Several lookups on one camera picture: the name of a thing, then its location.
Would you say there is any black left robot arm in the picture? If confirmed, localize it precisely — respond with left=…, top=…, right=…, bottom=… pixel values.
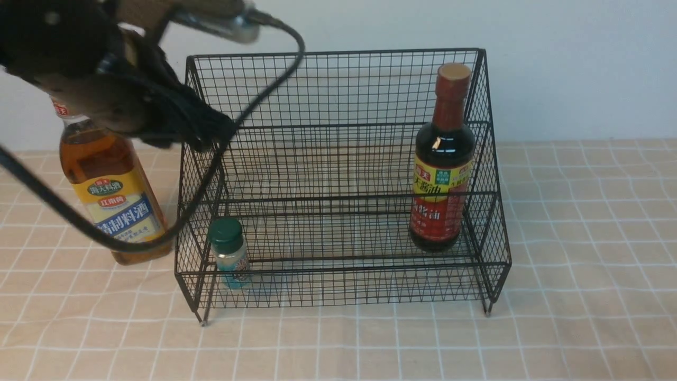
left=2, top=1, right=244, bottom=150

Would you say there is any amber cooking wine bottle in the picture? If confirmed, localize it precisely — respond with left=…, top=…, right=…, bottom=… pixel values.
left=52, top=101, right=167, bottom=243

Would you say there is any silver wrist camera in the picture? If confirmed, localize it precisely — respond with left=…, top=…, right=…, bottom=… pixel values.
left=171, top=1, right=260, bottom=45

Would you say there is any black wire mesh shelf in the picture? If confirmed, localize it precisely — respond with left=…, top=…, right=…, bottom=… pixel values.
left=175, top=48, right=512, bottom=323

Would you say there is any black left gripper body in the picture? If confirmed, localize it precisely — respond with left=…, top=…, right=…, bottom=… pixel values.
left=119, top=31, right=237, bottom=152

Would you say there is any black cable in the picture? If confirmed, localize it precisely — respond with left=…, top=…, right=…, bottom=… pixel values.
left=0, top=11, right=306, bottom=253

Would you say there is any beige checkered tablecloth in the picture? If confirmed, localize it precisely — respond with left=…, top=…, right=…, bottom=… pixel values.
left=2, top=139, right=675, bottom=380

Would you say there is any dark soy sauce bottle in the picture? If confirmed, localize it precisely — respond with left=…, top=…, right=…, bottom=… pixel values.
left=409, top=63, right=476, bottom=253

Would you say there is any small green-capped pepper shaker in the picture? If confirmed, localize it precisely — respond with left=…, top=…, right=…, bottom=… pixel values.
left=207, top=217, right=251, bottom=290

